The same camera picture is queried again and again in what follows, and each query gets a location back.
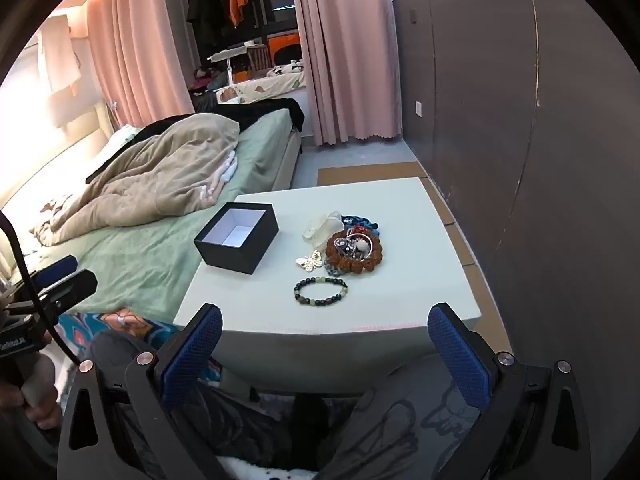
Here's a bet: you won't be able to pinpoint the black cable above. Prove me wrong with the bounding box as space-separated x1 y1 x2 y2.
0 210 82 367

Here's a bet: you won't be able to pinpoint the silver charm bracelet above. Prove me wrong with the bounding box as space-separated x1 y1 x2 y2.
335 236 373 261

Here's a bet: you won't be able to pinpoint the brown seed bead bracelet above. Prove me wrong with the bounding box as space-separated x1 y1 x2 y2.
325 234 385 276

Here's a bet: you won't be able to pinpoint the beige blanket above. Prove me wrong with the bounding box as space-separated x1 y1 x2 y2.
30 112 241 247

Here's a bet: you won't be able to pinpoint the black jewelry box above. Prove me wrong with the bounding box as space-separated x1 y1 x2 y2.
193 202 279 275

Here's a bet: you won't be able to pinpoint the black cloth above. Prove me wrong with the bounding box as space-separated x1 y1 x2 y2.
192 96 306 133

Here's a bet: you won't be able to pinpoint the colourful patterned cloth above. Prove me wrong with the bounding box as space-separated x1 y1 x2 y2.
65 310 181 351

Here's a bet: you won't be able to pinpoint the printed bedding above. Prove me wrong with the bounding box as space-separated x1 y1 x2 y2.
220 60 306 102

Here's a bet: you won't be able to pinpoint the dark bead bracelet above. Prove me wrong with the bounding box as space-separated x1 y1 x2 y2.
293 276 349 308

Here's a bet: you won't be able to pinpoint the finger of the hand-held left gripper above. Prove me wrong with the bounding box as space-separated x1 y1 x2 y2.
5 268 99 317
31 254 79 286

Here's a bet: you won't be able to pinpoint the person's left hand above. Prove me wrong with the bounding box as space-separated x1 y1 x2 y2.
0 355 66 431

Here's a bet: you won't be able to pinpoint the blue flower bracelet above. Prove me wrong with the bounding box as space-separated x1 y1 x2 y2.
341 214 381 236

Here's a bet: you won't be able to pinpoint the white hanging towel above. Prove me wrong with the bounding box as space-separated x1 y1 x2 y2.
40 12 83 128

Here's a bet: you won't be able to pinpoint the white folding table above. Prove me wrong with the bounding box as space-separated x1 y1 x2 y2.
207 45 256 88

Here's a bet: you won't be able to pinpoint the pink curtain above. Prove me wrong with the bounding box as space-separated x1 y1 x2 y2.
87 0 196 128
290 0 405 147

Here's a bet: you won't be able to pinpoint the white square table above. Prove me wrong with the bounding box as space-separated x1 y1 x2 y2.
172 177 482 395

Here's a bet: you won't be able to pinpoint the person's grey pants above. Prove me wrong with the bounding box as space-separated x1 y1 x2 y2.
90 330 501 480

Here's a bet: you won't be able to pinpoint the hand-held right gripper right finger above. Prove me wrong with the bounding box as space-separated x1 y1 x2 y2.
427 303 593 480

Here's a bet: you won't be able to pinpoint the bed with green sheet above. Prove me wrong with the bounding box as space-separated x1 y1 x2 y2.
0 97 306 331

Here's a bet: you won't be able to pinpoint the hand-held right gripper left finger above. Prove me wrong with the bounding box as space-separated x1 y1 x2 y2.
57 304 224 480

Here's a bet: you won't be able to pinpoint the dark hanging clothes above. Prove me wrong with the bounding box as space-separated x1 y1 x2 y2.
186 0 226 48

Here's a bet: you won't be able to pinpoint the pale jade pendant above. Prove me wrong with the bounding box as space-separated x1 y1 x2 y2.
302 212 346 243

